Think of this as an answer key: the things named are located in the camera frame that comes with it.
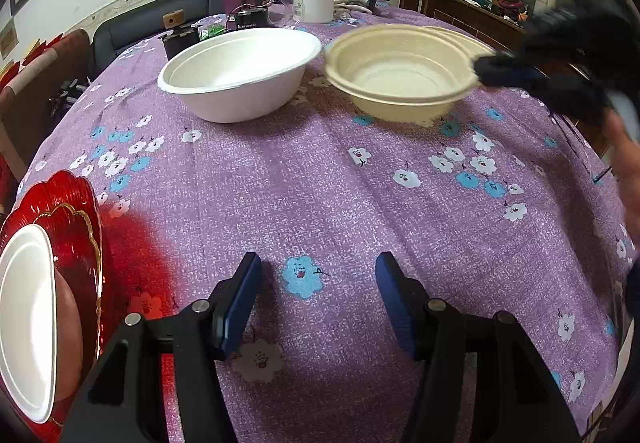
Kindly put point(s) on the person's right hand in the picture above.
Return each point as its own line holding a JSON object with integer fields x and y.
{"x": 625, "y": 163}

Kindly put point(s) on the large red glass plate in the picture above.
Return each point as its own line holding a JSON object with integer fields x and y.
{"x": 60, "y": 188}

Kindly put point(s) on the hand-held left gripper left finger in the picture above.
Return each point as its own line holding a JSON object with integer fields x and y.
{"x": 240, "y": 303}

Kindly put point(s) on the purple floral tablecloth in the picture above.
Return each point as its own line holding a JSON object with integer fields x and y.
{"x": 325, "y": 183}

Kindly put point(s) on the beige plastic bowl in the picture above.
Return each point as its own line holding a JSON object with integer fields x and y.
{"x": 465, "y": 40}
{"x": 395, "y": 88}

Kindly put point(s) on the small red gold-rimmed plate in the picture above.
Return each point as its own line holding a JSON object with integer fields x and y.
{"x": 82, "y": 243}

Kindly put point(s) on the black leather sofa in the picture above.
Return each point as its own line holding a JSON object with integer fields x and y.
{"x": 150, "y": 18}

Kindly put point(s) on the black holder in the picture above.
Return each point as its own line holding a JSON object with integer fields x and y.
{"x": 179, "y": 40}

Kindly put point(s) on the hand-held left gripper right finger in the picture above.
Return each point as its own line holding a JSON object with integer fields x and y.
{"x": 395, "y": 303}

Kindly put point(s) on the white foam bowl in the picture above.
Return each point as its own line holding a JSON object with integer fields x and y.
{"x": 235, "y": 83}
{"x": 25, "y": 318}

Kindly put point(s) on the white cloth bundle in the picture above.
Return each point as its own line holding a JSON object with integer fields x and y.
{"x": 350, "y": 3}

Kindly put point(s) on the black items on seat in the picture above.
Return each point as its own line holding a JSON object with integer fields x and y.
{"x": 70, "y": 90}

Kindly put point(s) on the small wooden block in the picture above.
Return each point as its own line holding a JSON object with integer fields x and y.
{"x": 173, "y": 18}

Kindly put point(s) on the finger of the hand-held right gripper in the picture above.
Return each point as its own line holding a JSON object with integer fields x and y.
{"x": 505, "y": 70}

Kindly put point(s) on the brown padded chair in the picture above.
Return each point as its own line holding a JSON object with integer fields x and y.
{"x": 35, "y": 98}

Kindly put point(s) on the red and gold packages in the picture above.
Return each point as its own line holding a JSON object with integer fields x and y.
{"x": 30, "y": 55}

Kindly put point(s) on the green circuit board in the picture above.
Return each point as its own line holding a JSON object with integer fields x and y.
{"x": 214, "y": 30}

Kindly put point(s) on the black battery box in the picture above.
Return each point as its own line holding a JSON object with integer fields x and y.
{"x": 252, "y": 19}

